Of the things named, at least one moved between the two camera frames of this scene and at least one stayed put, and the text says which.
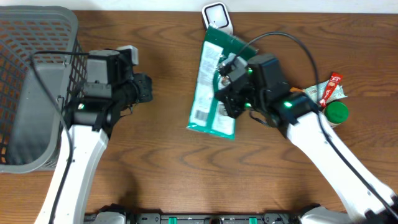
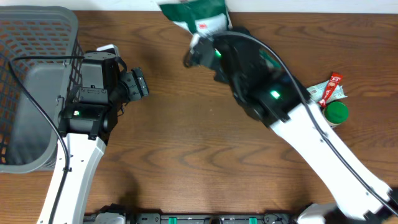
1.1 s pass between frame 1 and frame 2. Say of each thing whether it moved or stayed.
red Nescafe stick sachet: stayed
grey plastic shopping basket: stayed
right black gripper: moved
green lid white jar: stayed
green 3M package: moved
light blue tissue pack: stayed
